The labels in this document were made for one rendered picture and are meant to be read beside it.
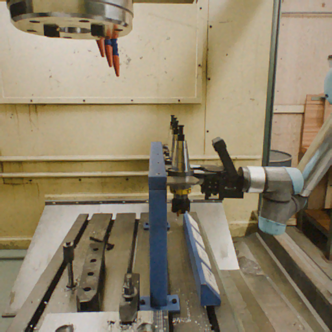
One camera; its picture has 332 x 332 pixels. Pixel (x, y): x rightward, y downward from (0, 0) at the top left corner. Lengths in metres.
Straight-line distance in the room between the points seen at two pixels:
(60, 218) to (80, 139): 0.39
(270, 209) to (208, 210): 0.68
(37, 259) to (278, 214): 0.98
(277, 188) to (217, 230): 0.64
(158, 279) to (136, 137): 0.87
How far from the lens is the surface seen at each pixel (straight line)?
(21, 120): 1.58
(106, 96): 1.46
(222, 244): 1.40
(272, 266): 1.45
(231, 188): 0.85
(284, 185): 0.87
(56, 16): 0.39
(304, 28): 3.34
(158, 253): 0.70
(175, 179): 0.65
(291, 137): 3.31
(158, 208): 0.66
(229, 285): 1.19
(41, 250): 1.45
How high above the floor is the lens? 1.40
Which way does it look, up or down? 13 degrees down
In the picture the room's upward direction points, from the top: straight up
